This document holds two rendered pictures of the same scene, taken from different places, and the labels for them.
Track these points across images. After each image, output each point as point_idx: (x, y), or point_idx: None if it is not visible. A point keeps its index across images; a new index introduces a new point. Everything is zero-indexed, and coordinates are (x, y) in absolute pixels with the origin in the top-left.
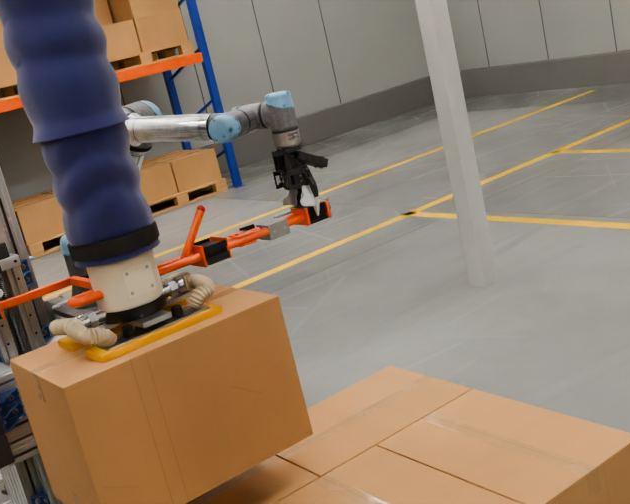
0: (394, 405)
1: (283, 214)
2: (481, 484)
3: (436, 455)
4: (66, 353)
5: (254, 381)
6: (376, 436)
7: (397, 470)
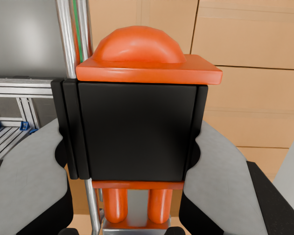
0: (158, 6)
1: (97, 205)
2: (287, 67)
3: (241, 54)
4: None
5: None
6: None
7: (225, 81)
